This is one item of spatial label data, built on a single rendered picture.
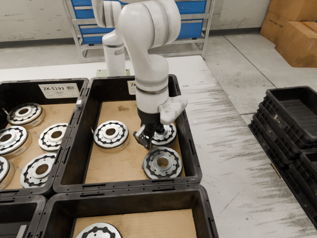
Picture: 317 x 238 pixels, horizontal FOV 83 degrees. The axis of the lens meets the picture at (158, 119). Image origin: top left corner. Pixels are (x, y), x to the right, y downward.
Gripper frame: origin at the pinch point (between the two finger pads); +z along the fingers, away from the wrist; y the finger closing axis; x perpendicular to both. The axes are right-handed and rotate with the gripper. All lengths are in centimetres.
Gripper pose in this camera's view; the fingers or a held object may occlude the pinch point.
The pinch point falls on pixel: (153, 139)
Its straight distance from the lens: 52.7
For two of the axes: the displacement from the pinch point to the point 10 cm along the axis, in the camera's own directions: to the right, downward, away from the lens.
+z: 0.0, 7.0, 7.2
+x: 8.2, 4.1, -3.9
